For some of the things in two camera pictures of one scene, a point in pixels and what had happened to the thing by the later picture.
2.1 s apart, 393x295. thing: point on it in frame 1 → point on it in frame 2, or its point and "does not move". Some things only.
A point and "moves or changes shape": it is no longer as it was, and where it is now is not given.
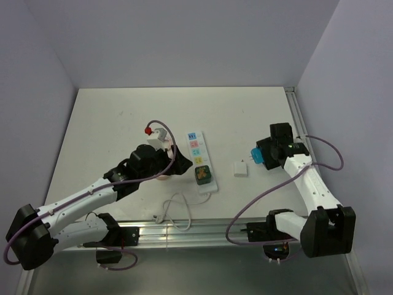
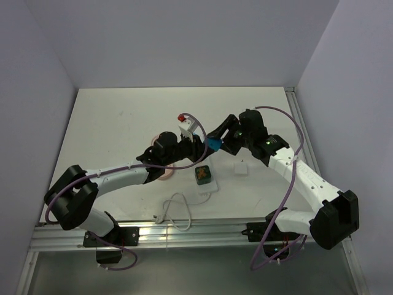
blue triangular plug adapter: (257, 155) moves or changes shape
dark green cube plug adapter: (202, 174) does not move
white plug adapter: (241, 169) does not move
